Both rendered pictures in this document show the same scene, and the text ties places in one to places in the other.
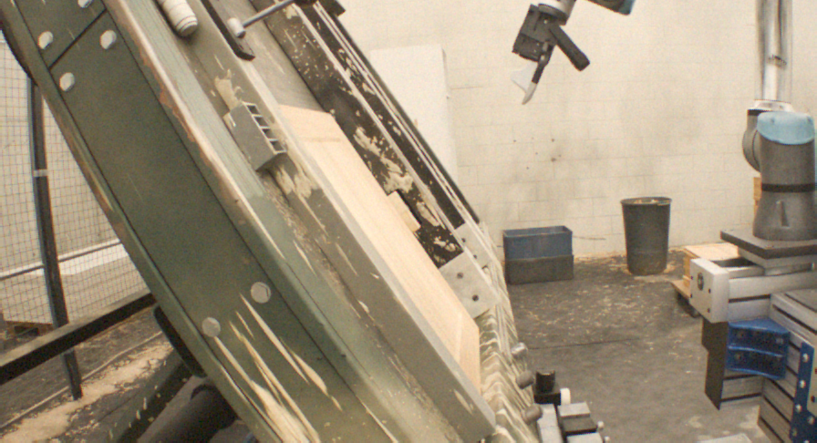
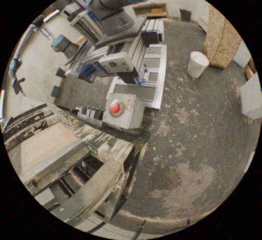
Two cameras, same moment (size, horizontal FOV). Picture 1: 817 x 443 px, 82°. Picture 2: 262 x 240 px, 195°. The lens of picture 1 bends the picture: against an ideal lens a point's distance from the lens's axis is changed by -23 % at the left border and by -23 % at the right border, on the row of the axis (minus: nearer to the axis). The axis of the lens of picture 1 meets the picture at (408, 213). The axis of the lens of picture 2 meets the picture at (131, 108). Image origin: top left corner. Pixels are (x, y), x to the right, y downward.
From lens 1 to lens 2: 0.35 m
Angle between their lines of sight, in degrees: 62
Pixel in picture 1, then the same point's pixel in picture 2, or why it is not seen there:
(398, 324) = (58, 161)
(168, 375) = not seen: hidden behind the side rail
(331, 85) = (17, 138)
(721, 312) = (77, 74)
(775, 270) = (77, 59)
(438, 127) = (33, 101)
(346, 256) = (46, 171)
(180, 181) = not seen: outside the picture
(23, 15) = not seen: outside the picture
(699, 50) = (46, 49)
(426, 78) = (26, 100)
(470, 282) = (51, 120)
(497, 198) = (46, 94)
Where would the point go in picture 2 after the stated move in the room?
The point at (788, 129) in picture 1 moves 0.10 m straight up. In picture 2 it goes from (57, 40) to (50, 34)
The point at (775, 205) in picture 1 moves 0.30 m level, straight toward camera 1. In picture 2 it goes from (67, 51) to (69, 55)
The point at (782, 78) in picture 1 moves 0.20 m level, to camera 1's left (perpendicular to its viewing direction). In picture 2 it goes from (52, 36) to (38, 52)
